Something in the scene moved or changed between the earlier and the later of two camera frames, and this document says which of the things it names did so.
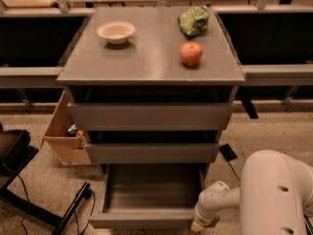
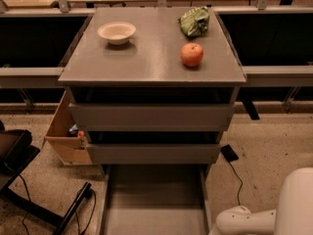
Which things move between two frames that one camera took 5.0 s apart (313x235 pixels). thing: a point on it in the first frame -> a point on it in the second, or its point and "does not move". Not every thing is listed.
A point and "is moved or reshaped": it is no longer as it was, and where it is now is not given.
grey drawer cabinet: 151,90 does not move
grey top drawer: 151,116 does not move
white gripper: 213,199 -> 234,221
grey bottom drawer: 150,196 is moved or reshaped
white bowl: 116,32 does not move
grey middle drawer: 152,153 does not move
